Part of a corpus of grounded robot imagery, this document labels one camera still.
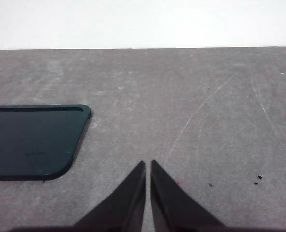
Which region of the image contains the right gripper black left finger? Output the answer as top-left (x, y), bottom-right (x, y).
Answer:
top-left (72, 160), bottom-right (146, 229)

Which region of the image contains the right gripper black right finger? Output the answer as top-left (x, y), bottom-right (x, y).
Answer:
top-left (150, 159), bottom-right (227, 229)

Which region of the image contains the dark rectangular tray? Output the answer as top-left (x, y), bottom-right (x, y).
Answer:
top-left (0, 104), bottom-right (92, 182)

